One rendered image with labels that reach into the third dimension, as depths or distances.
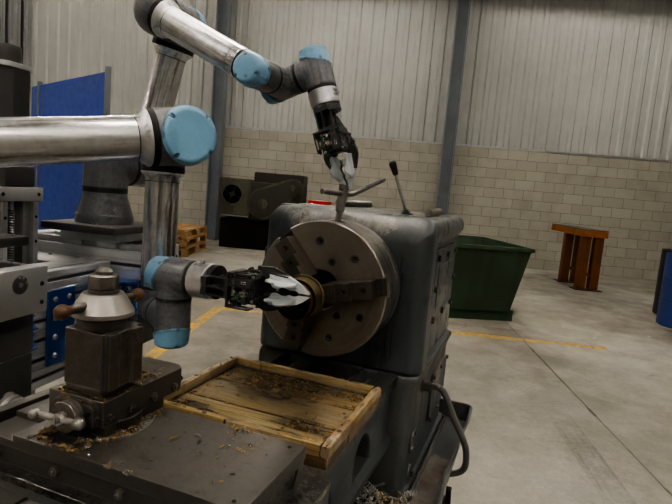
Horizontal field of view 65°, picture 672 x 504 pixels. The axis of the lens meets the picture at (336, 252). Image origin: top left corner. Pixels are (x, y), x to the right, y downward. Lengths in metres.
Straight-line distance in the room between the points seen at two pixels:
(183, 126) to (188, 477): 0.66
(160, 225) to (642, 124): 11.72
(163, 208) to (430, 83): 10.49
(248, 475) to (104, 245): 0.99
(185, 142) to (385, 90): 10.46
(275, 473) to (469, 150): 10.87
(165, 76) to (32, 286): 0.75
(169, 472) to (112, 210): 0.98
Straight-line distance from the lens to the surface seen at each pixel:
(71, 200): 6.89
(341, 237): 1.17
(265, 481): 0.67
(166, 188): 1.24
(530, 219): 11.64
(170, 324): 1.16
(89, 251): 1.56
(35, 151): 1.07
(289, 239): 1.18
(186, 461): 0.71
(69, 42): 13.52
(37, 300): 1.16
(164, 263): 1.16
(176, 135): 1.08
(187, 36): 1.43
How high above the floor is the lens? 1.31
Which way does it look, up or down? 7 degrees down
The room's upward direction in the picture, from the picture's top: 5 degrees clockwise
